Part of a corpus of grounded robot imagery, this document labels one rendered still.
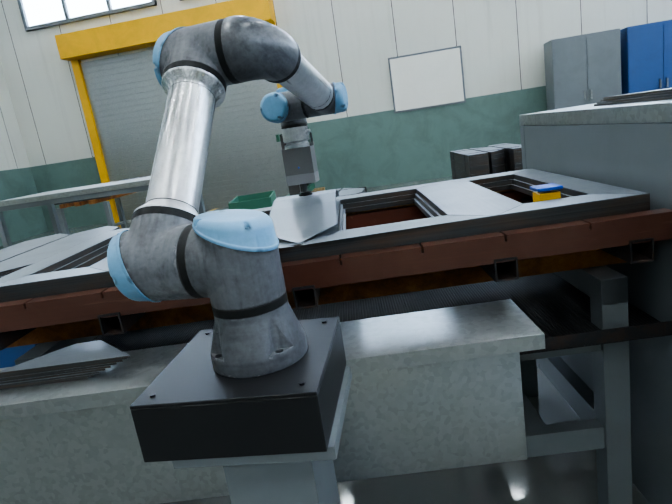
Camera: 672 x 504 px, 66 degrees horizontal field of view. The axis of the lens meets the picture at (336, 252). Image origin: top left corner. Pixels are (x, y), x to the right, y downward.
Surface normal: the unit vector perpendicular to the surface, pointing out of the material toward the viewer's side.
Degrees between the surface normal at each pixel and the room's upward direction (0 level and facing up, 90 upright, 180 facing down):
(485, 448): 90
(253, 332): 73
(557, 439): 90
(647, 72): 90
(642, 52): 90
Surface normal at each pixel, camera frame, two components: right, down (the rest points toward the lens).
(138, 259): -0.29, -0.14
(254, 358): 0.07, -0.08
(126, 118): -0.12, 0.25
